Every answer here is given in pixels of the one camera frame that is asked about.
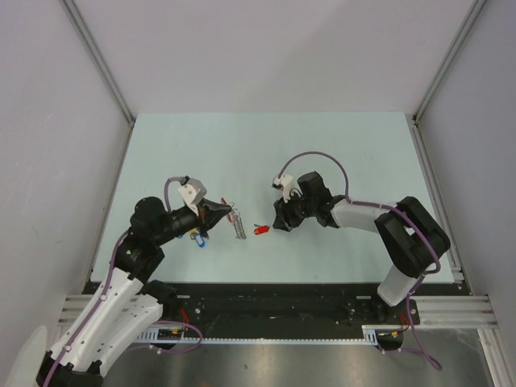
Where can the left aluminium frame post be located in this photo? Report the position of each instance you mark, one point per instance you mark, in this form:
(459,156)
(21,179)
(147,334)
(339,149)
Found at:
(90,44)

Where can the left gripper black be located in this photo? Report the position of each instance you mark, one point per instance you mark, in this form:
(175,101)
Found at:
(210,213)

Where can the aluminium front rail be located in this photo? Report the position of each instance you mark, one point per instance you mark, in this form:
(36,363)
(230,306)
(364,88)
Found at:
(73,306)

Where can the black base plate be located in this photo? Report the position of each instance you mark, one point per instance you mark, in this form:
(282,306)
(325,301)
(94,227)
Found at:
(322,309)

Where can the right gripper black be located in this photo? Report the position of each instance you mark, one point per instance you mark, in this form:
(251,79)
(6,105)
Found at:
(284,215)

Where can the aluminium frame post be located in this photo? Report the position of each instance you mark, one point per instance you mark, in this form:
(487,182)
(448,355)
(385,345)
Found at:
(90,44)
(474,13)

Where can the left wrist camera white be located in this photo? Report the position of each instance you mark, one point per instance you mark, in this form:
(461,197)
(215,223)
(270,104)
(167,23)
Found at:
(192,191)

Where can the blue tag key front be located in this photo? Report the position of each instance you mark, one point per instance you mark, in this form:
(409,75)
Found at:
(198,239)

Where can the right aluminium frame post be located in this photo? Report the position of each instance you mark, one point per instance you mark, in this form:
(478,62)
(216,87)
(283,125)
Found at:
(474,13)

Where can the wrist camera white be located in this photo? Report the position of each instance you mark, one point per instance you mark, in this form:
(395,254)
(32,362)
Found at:
(286,184)
(192,191)

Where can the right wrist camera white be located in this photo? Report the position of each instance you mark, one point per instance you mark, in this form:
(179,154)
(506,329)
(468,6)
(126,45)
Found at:
(286,184)

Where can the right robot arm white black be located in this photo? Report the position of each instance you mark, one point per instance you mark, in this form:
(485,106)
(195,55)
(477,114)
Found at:
(413,239)

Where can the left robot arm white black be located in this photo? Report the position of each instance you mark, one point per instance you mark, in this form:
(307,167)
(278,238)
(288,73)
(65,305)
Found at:
(128,300)

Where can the red tag key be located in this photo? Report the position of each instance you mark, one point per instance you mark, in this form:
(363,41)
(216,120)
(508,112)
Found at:
(261,229)

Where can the slotted cable duct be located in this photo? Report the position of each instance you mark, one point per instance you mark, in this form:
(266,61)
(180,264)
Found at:
(168,336)

